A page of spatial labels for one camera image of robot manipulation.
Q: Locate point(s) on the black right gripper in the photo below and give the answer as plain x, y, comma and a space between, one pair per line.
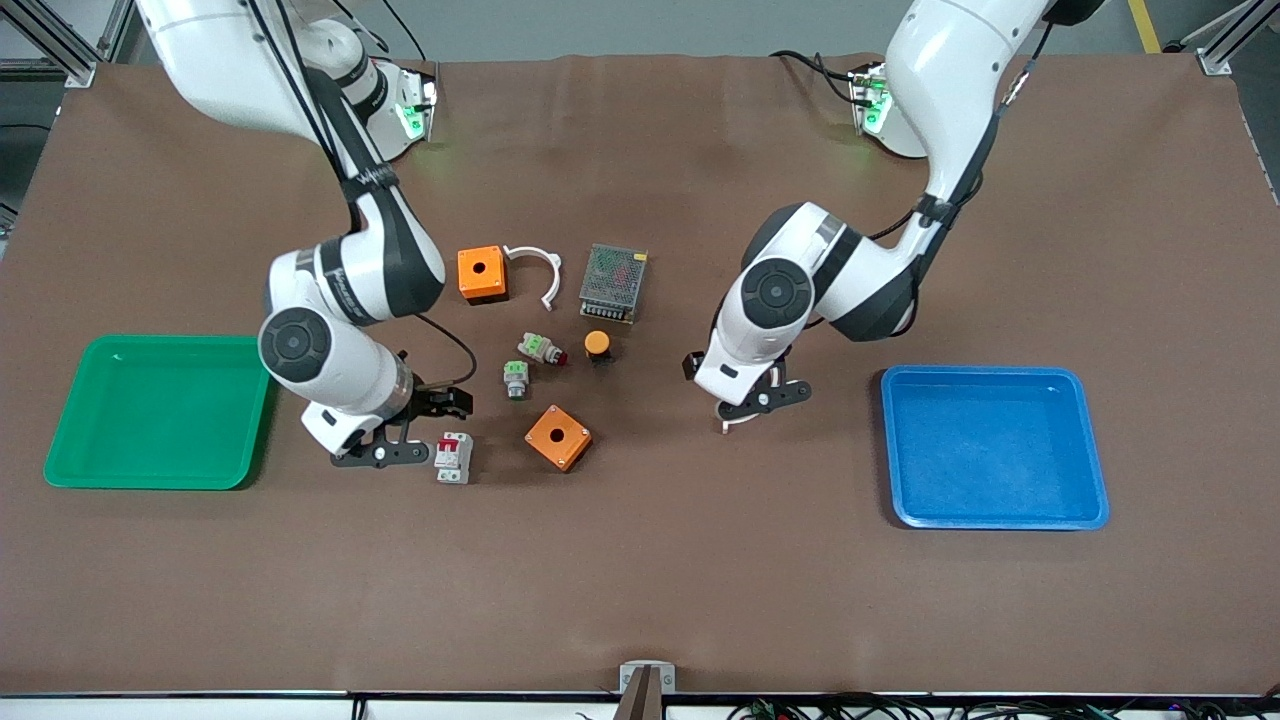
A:
432, 402

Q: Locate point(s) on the white circuit breaker red lever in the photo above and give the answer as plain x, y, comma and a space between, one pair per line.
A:
453, 462

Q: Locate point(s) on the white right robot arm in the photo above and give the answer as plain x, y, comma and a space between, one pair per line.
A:
340, 372

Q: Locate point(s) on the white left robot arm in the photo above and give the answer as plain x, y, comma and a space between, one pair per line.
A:
940, 60

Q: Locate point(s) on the push button with red tip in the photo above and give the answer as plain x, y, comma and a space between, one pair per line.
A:
538, 347

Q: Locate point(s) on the orange button box with hole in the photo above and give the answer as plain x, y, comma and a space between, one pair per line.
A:
490, 286
571, 446

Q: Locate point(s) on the white half-round pipe clamp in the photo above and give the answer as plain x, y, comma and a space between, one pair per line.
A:
728, 426
547, 303

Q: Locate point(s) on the orange and black buzzer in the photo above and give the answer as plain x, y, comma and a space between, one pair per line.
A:
597, 343

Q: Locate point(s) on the metal mesh power supply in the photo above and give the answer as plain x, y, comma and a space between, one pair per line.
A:
612, 280

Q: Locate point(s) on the brown table mat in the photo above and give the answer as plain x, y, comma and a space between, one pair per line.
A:
640, 560

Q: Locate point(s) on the green plastic tray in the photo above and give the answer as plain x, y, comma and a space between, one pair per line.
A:
150, 410

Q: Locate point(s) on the dark brown stand pole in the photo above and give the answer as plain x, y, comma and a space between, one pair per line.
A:
640, 705

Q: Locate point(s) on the blue plastic tray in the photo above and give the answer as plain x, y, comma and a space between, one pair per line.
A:
990, 450

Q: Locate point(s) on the green selector switch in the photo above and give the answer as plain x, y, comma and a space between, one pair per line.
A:
516, 378

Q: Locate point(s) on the grey metal bracket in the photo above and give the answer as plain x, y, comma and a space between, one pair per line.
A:
630, 675

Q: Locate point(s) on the aluminium frame profile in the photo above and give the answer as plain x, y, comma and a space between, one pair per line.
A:
1215, 60
75, 65

